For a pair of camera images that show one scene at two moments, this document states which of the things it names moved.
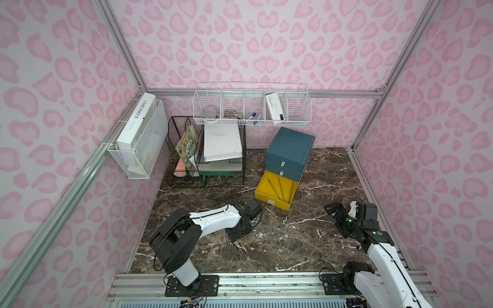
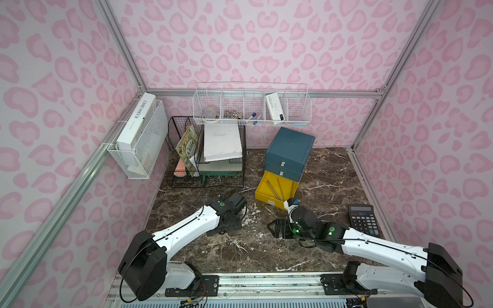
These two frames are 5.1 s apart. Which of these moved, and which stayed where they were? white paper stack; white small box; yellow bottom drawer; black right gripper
Moved: black right gripper
Stayed: white paper stack; yellow bottom drawer; white small box
